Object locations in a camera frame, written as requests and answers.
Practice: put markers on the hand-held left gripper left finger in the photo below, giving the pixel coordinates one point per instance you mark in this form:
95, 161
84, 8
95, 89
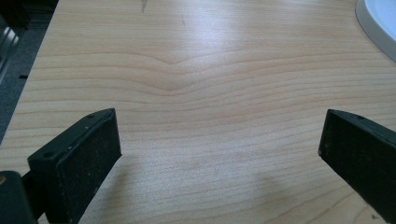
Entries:
77, 161

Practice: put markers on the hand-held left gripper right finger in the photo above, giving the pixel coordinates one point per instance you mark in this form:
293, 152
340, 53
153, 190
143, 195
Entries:
361, 155

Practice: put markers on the white utensil rack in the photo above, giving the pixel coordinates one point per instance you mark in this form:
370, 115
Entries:
384, 18

